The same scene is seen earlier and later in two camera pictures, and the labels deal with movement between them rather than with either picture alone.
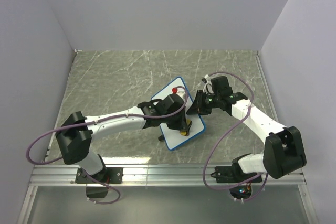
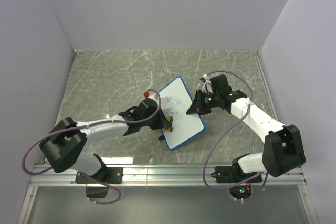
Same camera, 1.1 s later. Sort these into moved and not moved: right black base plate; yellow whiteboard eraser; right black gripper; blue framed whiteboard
Moved: yellow whiteboard eraser
Not moved: right black gripper; right black base plate; blue framed whiteboard
